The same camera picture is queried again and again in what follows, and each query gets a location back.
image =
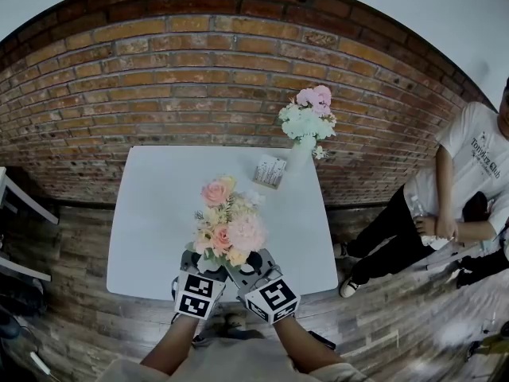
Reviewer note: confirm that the black bag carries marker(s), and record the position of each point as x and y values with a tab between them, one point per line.
481	271

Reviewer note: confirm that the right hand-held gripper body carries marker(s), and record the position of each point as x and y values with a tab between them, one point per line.
272	301

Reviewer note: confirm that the person's shoe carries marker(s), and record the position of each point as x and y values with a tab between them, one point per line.
235	322

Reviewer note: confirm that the peach flowers bouquet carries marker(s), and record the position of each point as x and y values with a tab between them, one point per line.
238	229

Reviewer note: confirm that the pink and white flower bunch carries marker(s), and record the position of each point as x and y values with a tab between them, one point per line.
306	118

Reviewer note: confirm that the person's beige shirt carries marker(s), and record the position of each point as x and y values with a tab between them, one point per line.
238	362

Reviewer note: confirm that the person's right forearm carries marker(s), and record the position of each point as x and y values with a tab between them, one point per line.
306	344

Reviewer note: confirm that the white table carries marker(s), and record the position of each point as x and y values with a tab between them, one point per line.
151	213

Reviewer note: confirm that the white power strip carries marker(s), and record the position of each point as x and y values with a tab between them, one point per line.
40	361

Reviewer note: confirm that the person's left forearm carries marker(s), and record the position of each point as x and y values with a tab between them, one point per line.
175	344

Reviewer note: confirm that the white side desk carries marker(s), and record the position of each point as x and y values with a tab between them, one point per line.
24	267
24	197

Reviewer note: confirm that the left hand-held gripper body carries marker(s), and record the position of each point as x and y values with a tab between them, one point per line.
196	297

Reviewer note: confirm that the white bottle-shaped vase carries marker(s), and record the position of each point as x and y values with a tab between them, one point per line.
300	155

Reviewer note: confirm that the clear water bottle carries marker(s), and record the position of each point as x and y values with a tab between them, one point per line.
420	217

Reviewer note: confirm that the dark backpack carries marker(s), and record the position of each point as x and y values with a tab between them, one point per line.
20	301

